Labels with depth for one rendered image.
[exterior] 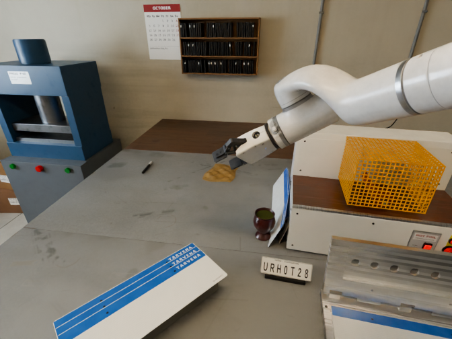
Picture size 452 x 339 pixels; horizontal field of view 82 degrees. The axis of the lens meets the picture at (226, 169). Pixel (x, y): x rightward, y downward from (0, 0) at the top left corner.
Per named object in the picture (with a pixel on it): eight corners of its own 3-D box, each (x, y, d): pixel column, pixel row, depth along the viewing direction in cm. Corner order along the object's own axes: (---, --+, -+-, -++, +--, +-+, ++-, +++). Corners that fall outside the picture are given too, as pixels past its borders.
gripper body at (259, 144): (274, 139, 62) (235, 159, 67) (287, 151, 71) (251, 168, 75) (264, 114, 65) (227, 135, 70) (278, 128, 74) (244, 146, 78)
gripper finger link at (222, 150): (230, 148, 65) (209, 160, 68) (236, 152, 68) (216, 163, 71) (227, 138, 67) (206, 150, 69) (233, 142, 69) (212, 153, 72)
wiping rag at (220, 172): (230, 184, 137) (230, 181, 136) (200, 179, 142) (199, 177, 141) (241, 166, 156) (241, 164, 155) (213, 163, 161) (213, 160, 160)
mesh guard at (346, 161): (346, 204, 85) (358, 159, 77) (337, 175, 102) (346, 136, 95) (425, 214, 80) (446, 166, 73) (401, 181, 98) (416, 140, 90)
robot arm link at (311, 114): (273, 116, 62) (290, 148, 64) (326, 86, 57) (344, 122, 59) (275, 109, 70) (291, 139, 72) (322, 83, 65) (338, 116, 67)
